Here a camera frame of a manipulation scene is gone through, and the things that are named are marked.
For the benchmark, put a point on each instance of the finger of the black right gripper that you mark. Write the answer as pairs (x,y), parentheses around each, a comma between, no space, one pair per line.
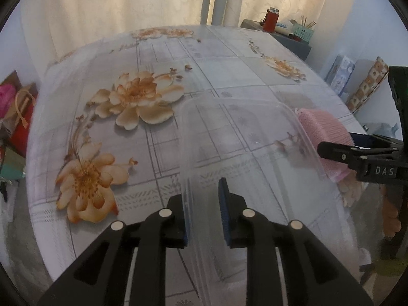
(347,152)

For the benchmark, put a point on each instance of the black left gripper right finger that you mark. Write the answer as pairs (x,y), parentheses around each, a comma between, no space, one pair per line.
(286,264)

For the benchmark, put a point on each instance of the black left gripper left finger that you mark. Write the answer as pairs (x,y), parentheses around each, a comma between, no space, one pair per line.
(125,263)

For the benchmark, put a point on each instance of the clear plastic container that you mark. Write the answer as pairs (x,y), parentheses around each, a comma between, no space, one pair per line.
(261,149)

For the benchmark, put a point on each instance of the right hand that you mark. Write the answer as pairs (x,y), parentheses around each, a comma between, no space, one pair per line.
(391,223)

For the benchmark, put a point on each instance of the blue white carton box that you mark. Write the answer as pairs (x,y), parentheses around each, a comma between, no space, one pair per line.
(339,73)

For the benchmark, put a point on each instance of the brown patterned gift box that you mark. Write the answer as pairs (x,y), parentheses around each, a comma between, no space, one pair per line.
(364,81)

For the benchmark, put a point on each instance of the dark grey side cabinet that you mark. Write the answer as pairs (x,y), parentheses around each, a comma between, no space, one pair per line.
(299,48)

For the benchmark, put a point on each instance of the teal chopstick holder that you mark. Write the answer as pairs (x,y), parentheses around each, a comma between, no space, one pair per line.
(303,28)

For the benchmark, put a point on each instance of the red thermos jug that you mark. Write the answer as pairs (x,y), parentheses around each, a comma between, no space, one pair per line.
(269,22)

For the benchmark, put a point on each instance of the floral tablecloth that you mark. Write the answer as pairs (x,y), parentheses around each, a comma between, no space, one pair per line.
(104,138)

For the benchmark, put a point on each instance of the red paper gift bag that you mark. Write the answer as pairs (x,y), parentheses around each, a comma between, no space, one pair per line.
(16,123)

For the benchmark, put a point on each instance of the cardboard box with pink bag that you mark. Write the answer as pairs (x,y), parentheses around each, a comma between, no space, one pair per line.
(8,89)

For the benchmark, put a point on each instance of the cream curtain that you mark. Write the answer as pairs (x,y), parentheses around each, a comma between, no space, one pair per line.
(55,28)

